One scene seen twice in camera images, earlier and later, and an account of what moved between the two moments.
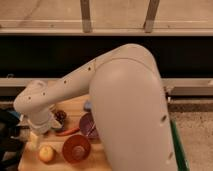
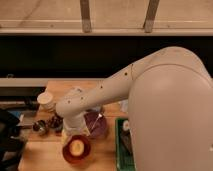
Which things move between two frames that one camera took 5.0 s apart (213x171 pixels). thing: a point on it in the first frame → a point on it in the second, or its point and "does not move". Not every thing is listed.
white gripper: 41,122 → 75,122
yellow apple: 46,153 → 76,147
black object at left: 11,149 does not move
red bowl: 76,148 does not move
